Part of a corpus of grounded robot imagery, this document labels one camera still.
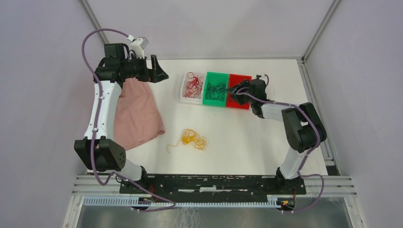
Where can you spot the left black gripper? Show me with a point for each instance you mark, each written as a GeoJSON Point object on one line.
{"type": "Point", "coordinates": [155, 74]}

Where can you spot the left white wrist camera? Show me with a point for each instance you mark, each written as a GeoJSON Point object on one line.
{"type": "Point", "coordinates": [138, 45]}

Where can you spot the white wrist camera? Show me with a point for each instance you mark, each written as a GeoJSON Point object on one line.
{"type": "Point", "coordinates": [262, 77]}
{"type": "Point", "coordinates": [138, 45]}

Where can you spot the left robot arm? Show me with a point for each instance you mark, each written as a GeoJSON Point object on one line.
{"type": "Point", "coordinates": [98, 150]}

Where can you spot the pink cloth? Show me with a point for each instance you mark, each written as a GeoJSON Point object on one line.
{"type": "Point", "coordinates": [137, 119]}

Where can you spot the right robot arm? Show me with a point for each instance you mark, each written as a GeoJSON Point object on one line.
{"type": "Point", "coordinates": [303, 127]}

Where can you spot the white slotted cable duct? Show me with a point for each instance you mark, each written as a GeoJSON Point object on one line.
{"type": "Point", "coordinates": [140, 202]}

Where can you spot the green plastic bin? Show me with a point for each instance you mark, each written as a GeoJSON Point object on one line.
{"type": "Point", "coordinates": [215, 93]}

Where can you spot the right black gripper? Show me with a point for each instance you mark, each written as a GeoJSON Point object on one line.
{"type": "Point", "coordinates": [234, 90]}

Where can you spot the clear plastic bin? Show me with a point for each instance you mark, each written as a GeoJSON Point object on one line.
{"type": "Point", "coordinates": [192, 88]}

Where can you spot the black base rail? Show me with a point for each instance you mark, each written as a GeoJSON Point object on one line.
{"type": "Point", "coordinates": [186, 188]}

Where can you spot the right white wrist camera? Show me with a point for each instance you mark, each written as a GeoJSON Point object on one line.
{"type": "Point", "coordinates": [262, 77]}

